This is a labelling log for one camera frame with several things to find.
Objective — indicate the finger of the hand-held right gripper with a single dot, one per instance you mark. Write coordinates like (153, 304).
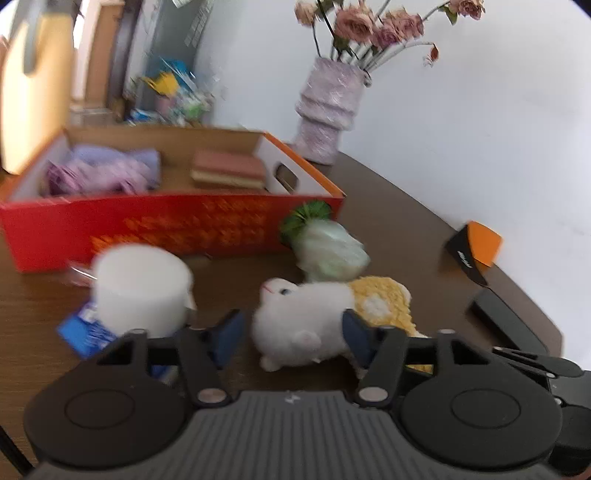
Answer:
(561, 366)

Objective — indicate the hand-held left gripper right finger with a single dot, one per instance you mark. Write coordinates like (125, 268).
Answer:
(358, 337)

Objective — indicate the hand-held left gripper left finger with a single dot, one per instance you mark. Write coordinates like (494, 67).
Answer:
(228, 339)

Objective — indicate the yellow white hamster plush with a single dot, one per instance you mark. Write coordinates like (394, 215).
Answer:
(300, 318)

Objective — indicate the cabbage plush toy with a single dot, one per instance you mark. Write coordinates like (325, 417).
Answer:
(328, 251)

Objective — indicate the red cardboard box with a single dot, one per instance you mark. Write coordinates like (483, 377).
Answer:
(161, 226)

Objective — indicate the blue tissue packet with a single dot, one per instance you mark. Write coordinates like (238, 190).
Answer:
(85, 330)

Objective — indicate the pink yellow sponge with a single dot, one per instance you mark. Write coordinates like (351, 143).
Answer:
(228, 168)

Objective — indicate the purple fluffy headband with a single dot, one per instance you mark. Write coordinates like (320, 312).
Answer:
(92, 180)

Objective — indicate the blue knitted pouch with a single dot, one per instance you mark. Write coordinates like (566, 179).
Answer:
(120, 157)

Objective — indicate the black power bank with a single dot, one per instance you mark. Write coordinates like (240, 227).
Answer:
(508, 321)

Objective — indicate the orange black wedge stand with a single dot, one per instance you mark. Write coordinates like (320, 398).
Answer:
(480, 244)

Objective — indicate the purple ceramic vase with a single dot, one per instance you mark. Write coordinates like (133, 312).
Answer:
(330, 106)

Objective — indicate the dried pink roses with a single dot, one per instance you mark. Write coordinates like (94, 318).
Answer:
(355, 25)

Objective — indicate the grey refrigerator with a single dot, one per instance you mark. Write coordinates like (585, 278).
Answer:
(173, 32)

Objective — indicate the yellow thermos jug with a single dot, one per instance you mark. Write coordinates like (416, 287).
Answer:
(37, 92)

